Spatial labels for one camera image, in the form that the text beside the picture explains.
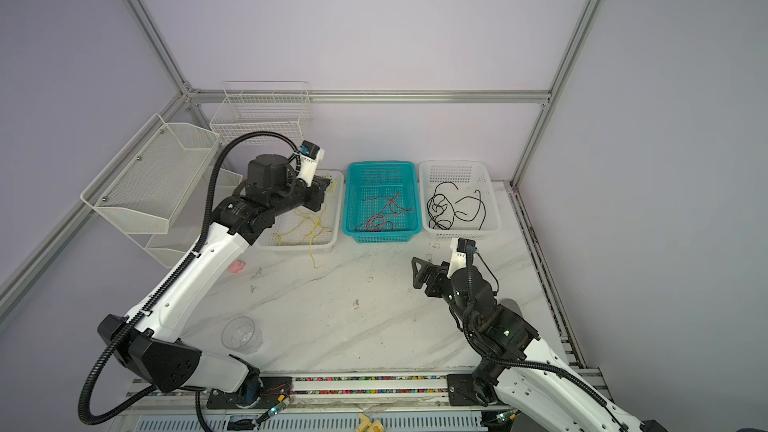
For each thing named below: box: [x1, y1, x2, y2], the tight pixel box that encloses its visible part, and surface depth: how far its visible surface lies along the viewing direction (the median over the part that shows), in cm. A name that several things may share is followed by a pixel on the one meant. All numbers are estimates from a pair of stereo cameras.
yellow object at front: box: [356, 413, 385, 432], surface depth 69 cm
